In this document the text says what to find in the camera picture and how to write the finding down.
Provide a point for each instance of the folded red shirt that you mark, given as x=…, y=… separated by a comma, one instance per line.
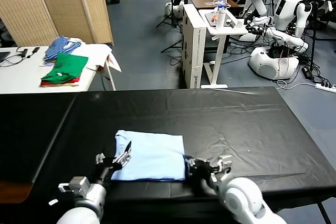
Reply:
x=75, y=79

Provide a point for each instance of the folded green shirt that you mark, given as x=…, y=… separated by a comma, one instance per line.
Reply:
x=68, y=66

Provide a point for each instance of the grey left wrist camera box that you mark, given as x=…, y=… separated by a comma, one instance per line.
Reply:
x=76, y=185

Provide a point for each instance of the white side table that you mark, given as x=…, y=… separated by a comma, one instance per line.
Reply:
x=18, y=77

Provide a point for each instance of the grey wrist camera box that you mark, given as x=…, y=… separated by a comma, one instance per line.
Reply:
x=76, y=185
x=225, y=163

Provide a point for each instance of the white standing desk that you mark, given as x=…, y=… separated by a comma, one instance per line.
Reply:
x=223, y=45

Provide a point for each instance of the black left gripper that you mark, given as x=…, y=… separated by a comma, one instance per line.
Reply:
x=106, y=171

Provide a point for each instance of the blue striped shirt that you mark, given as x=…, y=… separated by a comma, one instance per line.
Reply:
x=56, y=46

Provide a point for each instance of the black light stand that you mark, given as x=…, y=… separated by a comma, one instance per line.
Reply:
x=313, y=35

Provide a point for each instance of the white cloth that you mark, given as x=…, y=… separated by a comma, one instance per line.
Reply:
x=94, y=53

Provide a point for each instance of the black table cover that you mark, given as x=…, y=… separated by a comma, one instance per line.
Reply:
x=65, y=113

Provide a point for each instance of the clear water bottle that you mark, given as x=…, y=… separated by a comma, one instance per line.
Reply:
x=221, y=4

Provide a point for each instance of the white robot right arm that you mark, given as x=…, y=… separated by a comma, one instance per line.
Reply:
x=244, y=200

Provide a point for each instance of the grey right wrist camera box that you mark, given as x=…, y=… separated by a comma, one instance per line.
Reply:
x=225, y=163

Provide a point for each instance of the black tripod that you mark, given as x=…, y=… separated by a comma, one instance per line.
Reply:
x=172, y=11

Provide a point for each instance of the purple card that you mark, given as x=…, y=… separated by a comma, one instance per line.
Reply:
x=47, y=63

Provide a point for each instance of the white power strip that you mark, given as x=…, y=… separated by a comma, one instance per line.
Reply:
x=325, y=86

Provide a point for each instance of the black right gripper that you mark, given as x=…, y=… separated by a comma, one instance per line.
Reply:
x=203, y=170

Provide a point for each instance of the white cylinder flask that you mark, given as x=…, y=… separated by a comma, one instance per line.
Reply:
x=220, y=20

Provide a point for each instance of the light blue t-shirt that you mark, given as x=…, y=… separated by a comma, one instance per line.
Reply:
x=152, y=155

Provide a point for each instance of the bamboo folding screen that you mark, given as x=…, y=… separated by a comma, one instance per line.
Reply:
x=52, y=3

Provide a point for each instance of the white humanoid robot with base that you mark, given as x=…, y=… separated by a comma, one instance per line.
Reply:
x=273, y=63

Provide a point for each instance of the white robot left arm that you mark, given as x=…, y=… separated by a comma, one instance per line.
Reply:
x=81, y=208

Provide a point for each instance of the tall white cardboard box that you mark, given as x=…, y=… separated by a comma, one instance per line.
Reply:
x=195, y=51

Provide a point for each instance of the small white cup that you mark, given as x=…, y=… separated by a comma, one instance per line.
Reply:
x=239, y=24

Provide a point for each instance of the small white robot base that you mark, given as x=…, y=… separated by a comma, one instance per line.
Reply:
x=173, y=9

